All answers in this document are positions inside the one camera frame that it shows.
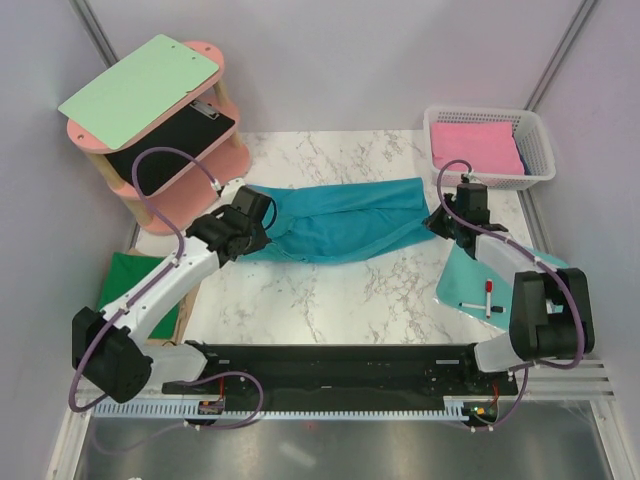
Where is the blue folded cloth in basket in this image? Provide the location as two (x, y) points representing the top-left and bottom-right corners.
(514, 140), (531, 176)

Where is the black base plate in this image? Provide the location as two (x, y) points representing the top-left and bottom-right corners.
(162, 344), (518, 409)

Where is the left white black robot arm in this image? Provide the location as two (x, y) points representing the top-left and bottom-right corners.
(72, 180), (277, 403)

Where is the white plastic basket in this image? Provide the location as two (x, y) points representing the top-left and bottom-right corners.
(423, 105), (556, 191)

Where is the white slotted cable duct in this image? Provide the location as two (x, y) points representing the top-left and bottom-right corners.
(92, 397), (491, 421)

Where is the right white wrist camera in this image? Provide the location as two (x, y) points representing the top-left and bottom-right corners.
(460, 172), (482, 184)

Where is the teal t shirt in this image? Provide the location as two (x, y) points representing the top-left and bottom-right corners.
(239, 178), (435, 265)

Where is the black capped marker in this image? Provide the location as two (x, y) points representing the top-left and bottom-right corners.
(458, 302), (505, 316)

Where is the light green clipboard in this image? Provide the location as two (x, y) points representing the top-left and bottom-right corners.
(58, 34), (224, 153)

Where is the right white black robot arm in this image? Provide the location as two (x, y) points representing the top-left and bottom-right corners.
(425, 183), (595, 394)

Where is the aluminium rail frame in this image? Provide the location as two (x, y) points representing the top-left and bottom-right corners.
(47, 360), (628, 479)

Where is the red capped marker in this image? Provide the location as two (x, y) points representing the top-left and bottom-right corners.
(485, 279), (493, 319)

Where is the pink three-tier wooden shelf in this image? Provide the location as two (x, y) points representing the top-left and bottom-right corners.
(77, 72), (251, 235)

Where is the turquoise plastic board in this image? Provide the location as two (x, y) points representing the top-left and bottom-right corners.
(436, 238), (544, 330)

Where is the green t shirt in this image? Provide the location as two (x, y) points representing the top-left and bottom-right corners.
(97, 252), (179, 341)

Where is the pink folded t shirt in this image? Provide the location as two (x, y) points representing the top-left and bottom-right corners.
(430, 122), (524, 176)

